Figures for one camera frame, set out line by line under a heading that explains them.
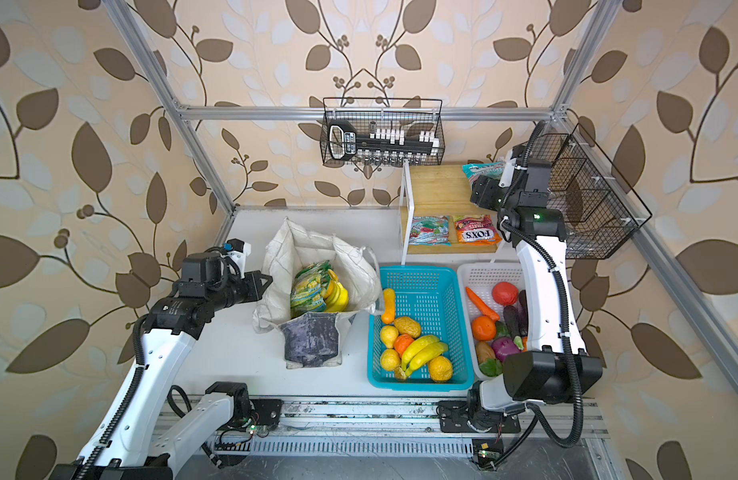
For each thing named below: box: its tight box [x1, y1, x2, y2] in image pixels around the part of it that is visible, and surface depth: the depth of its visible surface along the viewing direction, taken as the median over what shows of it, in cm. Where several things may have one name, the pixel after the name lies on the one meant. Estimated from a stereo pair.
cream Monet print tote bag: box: [252, 217, 382, 369], surface depth 80 cm
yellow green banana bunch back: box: [321, 269, 349, 312], surface depth 89 cm
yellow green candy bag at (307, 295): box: [290, 273, 327, 319], surface depth 84 cm
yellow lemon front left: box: [380, 348, 401, 371], surface depth 81 cm
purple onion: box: [491, 336, 521, 363], surface depth 81 cm
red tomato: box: [492, 281, 519, 307], surface depth 93 cm
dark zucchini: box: [503, 305, 524, 350], surface depth 86 cm
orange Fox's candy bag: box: [453, 214, 503, 245], surface depth 92 cm
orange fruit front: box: [429, 356, 453, 382], surface depth 79 cm
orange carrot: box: [465, 287, 501, 322], surface depth 92 cm
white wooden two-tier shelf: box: [400, 159, 501, 265], surface depth 84 cm
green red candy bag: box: [409, 215, 452, 247], surface depth 90 cm
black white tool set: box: [329, 120, 440, 164], surface depth 86 cm
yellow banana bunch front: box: [401, 335, 449, 377], surface depth 79 cm
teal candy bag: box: [461, 161, 506, 187], surface depth 82 cm
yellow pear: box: [380, 325, 399, 349], surface depth 86 cm
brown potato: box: [476, 341, 496, 364], surface depth 80 cm
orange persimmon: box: [394, 334, 414, 358], surface depth 83 cm
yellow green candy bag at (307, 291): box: [290, 260, 332, 312], surface depth 84 cm
